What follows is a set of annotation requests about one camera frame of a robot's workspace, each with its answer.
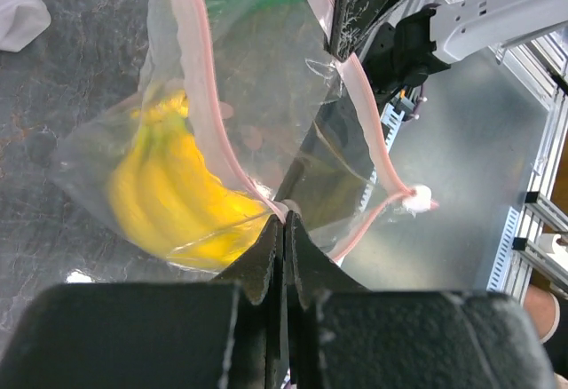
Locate white garment on hanger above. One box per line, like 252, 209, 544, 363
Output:
0, 0, 51, 52

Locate white cable duct strip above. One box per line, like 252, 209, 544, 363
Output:
359, 103, 405, 211

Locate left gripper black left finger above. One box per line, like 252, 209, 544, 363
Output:
1, 218, 284, 388

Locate yellow toy banana bunch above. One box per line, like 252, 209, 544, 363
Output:
106, 90, 271, 272

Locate clear zip top bag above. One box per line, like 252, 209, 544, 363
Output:
51, 0, 434, 260

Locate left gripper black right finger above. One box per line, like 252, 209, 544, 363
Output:
284, 212, 556, 388

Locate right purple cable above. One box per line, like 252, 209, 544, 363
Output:
407, 82, 431, 122

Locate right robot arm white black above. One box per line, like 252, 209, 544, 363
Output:
327, 0, 567, 93

